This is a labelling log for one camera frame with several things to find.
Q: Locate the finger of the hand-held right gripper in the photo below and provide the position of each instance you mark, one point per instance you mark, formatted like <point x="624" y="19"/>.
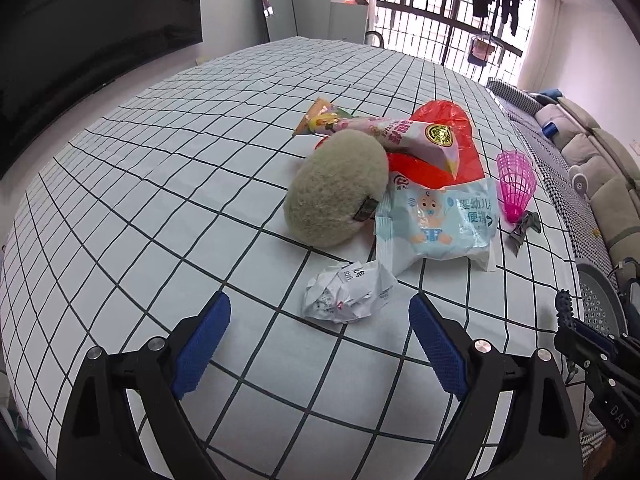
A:
<point x="564" y="306"/>
<point x="572" y="350"/>

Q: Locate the pink plastic shuttlecock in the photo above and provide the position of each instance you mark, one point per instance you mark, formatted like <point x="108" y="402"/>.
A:
<point x="515" y="180"/>

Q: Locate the white handheld fan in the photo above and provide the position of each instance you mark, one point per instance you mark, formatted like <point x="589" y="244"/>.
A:
<point x="578" y="181"/>

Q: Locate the black hair clip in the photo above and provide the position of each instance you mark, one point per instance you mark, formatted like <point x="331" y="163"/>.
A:
<point x="525" y="225"/>

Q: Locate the blue cloth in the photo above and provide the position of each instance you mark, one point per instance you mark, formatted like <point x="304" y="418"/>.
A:
<point x="550" y="93"/>

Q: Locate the baby wipes packet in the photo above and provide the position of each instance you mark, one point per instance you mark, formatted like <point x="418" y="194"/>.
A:
<point x="440" y="220"/>

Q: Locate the leaning mirror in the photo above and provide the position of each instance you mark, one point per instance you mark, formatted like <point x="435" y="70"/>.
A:
<point x="275" y="0"/>

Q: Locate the window security grille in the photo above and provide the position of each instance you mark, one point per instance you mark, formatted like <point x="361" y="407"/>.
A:
<point x="430" y="25"/>

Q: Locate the blue cylinder bottle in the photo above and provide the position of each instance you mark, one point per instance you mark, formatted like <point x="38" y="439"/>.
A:
<point x="551" y="131"/>

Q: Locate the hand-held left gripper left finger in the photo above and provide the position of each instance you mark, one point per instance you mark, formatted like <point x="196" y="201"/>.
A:
<point x="202" y="345"/>

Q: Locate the black television screen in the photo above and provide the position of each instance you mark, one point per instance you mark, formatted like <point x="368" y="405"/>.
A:
<point x="75" y="35"/>

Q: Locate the standing drying rack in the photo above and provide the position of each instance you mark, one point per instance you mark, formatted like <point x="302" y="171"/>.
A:
<point x="482" y="51"/>

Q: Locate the houndstooth sofa cover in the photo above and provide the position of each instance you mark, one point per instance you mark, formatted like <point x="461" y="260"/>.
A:
<point x="545" y="160"/>

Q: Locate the black round hoop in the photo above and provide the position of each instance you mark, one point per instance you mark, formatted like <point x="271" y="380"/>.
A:
<point x="374" y="39"/>

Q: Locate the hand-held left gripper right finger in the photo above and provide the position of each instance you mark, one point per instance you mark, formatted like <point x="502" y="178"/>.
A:
<point x="437" y="345"/>

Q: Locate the red plastic bag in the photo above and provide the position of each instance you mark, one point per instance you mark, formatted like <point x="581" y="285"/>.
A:
<point x="447" y="114"/>

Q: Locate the white paper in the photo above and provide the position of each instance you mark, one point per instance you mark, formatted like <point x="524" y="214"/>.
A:
<point x="350" y="292"/>

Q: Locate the beige plush pouch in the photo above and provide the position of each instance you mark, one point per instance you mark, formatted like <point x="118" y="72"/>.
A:
<point x="335" y="185"/>

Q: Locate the pink snack packet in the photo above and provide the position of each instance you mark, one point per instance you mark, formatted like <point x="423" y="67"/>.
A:
<point x="415" y="135"/>

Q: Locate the grey sofa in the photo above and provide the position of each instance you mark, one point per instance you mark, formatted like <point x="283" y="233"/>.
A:
<point x="600" y="160"/>

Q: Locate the white cabinet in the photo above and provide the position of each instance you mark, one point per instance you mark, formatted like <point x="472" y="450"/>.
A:
<point x="349" y="22"/>

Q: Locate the grey perforated plastic basket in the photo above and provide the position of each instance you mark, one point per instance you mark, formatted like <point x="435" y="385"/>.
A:
<point x="597" y="295"/>

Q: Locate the orange snack packet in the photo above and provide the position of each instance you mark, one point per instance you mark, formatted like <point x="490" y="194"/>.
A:
<point x="316" y="115"/>

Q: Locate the white grid tablecloth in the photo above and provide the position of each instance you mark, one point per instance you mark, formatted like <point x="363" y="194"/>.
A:
<point x="150" y="185"/>

